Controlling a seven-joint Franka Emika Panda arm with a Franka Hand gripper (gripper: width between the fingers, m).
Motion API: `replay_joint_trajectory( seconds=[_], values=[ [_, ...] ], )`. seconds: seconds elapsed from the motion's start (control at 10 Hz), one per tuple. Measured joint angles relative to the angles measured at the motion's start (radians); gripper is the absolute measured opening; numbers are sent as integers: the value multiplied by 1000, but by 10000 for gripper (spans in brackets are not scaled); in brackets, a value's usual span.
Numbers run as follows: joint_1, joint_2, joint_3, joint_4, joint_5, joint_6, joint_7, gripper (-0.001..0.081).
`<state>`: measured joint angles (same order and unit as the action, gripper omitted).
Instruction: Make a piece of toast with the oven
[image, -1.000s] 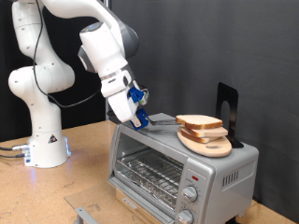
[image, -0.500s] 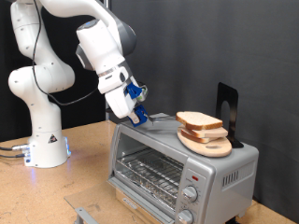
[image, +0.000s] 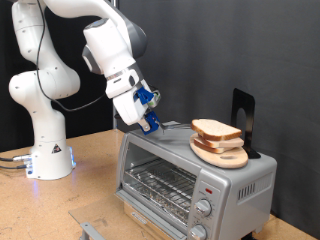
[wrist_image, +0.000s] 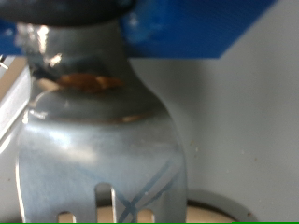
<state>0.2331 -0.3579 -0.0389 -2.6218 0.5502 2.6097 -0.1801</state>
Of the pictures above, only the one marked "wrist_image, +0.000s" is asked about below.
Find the silver toaster oven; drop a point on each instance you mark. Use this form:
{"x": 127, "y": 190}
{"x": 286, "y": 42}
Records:
{"x": 233, "y": 124}

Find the metal spatula with blue block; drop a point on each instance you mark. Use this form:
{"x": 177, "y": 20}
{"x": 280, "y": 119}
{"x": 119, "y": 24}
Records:
{"x": 93, "y": 146}

